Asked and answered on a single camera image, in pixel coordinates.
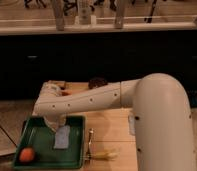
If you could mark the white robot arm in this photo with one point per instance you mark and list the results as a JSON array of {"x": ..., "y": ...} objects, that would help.
[{"x": 162, "y": 117}]

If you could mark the green plastic tray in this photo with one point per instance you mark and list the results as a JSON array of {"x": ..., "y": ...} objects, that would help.
[{"x": 41, "y": 138}]

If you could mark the dark red bowl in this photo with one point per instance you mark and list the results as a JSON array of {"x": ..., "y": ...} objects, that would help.
[{"x": 97, "y": 82}]

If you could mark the orange bowl with food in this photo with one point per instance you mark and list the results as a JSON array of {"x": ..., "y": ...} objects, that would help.
[{"x": 65, "y": 93}]

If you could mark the dark rectangular block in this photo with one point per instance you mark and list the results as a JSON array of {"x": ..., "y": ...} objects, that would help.
[{"x": 61, "y": 84}]

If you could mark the blue cloth piece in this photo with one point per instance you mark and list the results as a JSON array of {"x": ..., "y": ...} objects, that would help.
[{"x": 131, "y": 124}]

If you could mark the dark blue device on floor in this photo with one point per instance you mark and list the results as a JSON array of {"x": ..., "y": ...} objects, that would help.
[{"x": 193, "y": 99}]

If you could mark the orange fruit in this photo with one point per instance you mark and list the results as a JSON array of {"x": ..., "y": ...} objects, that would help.
[{"x": 27, "y": 155}]

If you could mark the yellow handled fork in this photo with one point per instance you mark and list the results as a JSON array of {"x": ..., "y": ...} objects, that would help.
[{"x": 102, "y": 155}]

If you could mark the wooden post right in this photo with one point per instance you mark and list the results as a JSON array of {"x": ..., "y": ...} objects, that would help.
[{"x": 120, "y": 11}]

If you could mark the wooden post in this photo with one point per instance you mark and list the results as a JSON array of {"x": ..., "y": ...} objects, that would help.
[
  {"x": 58, "y": 14},
  {"x": 120, "y": 11}
]

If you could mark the wooden post left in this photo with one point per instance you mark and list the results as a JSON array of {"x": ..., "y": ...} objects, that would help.
[{"x": 58, "y": 14}]

